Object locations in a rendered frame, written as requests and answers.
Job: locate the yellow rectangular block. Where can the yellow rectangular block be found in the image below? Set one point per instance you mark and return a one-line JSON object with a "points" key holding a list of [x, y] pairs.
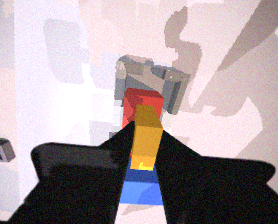
{"points": [[147, 136]]}

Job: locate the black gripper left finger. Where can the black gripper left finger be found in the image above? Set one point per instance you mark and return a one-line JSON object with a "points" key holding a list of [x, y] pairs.
{"points": [[106, 162]]}

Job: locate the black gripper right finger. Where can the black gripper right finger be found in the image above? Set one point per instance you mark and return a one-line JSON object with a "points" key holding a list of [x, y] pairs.
{"points": [[183, 174]]}

